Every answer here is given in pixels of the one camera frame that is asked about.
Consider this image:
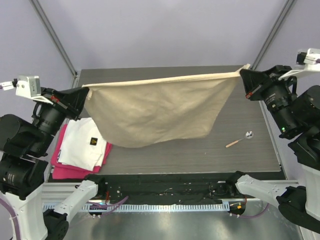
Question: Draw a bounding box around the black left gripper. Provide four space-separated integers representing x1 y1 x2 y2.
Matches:
30 84 90 152

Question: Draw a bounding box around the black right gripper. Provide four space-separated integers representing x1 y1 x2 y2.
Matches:
239 62 295 133

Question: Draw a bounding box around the spoon with wooden handle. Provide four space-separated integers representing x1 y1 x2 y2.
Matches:
225 130 254 148

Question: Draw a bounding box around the beige cloth napkin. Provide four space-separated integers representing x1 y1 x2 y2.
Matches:
84 70 241 148

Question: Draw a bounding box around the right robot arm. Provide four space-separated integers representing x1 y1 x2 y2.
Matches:
225 65 320 233

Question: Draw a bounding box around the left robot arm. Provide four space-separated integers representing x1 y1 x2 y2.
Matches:
0 87 107 240

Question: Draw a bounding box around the white folded cloth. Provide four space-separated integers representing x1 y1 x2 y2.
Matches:
58 117 107 171

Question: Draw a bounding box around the pink folded cloth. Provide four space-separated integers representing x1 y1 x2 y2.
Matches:
50 124 113 180

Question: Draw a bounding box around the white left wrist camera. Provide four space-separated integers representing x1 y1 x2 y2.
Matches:
0 75 53 105

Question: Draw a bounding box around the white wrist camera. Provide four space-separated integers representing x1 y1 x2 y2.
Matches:
278 48 320 80
0 75 53 105

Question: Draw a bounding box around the aluminium frame rail right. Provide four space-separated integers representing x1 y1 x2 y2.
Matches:
259 101 288 180

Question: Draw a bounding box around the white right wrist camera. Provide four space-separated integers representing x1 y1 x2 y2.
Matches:
278 48 320 80

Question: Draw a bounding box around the aluminium frame post left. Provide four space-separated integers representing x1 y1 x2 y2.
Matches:
29 0 77 78

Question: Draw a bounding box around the aluminium frame post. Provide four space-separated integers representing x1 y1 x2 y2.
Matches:
250 0 297 70
29 0 77 78

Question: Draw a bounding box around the aluminium frame post right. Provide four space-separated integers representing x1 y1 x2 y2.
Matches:
250 0 297 70

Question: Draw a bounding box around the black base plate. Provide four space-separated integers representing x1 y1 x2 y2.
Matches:
97 173 245 205

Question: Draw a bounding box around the white slotted cable duct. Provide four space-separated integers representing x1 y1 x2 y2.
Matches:
42 202 231 213

